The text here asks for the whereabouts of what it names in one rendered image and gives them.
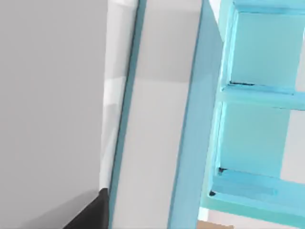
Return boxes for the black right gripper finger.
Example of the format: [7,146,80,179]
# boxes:
[62,187,110,229]

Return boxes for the pale wooden board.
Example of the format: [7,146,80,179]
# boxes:
[197,219,234,229]

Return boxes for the light blue rack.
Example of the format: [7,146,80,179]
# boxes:
[198,0,305,228]

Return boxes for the blue and white book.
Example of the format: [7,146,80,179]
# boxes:
[98,0,226,229]

